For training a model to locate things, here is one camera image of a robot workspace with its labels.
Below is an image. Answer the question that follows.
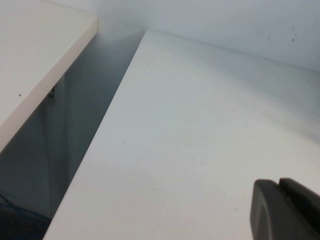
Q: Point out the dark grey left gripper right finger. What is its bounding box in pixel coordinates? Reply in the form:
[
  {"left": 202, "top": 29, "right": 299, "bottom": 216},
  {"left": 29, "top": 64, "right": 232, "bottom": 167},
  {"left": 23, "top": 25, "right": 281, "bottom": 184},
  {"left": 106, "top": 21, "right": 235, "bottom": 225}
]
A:
[{"left": 279, "top": 177, "right": 320, "bottom": 240}]

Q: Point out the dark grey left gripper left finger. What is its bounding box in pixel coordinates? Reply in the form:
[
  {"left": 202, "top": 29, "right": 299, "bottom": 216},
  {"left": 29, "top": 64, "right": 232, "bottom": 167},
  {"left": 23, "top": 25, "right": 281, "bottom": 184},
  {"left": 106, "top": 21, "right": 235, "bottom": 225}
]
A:
[{"left": 250, "top": 179, "right": 309, "bottom": 240}]

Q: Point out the white side table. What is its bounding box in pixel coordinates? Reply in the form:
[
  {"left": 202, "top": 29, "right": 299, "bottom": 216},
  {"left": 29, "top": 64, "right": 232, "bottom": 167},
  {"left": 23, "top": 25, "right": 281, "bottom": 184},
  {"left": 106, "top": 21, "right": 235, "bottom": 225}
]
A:
[{"left": 0, "top": 0, "right": 99, "bottom": 153}]

